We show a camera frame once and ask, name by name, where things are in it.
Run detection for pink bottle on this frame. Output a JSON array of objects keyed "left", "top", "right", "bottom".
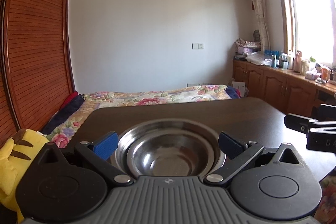
[{"left": 293, "top": 50, "right": 302, "bottom": 73}]

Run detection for wooden window cabinet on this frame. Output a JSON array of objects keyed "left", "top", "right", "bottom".
[{"left": 232, "top": 60, "right": 335, "bottom": 118}]

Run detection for shallow steel bowl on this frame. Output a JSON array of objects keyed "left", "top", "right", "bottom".
[{"left": 126, "top": 130, "right": 216, "bottom": 177}]

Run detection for white wall switch plate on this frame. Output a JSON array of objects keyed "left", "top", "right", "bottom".
[{"left": 192, "top": 43, "right": 204, "bottom": 50}]

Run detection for yellow plush toy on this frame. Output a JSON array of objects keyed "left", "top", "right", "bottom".
[{"left": 1, "top": 128, "right": 49, "bottom": 223}]

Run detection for stack of fabrics and boxes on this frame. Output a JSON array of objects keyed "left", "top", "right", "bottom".
[{"left": 234, "top": 30, "right": 261, "bottom": 61}]

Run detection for red and navy folded clothes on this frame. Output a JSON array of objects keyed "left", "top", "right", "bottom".
[{"left": 41, "top": 92, "right": 85, "bottom": 135}]

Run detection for floral bed quilt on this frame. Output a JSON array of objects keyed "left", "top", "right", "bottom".
[{"left": 43, "top": 85, "right": 240, "bottom": 148}]

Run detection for wooden louvered wardrobe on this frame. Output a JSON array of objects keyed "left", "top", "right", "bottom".
[{"left": 1, "top": 0, "right": 75, "bottom": 141}]

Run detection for white paper bag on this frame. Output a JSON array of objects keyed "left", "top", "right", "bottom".
[{"left": 231, "top": 81, "right": 247, "bottom": 97}]

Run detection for large steel bowl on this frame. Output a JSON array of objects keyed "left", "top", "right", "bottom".
[{"left": 110, "top": 119, "right": 226, "bottom": 178}]

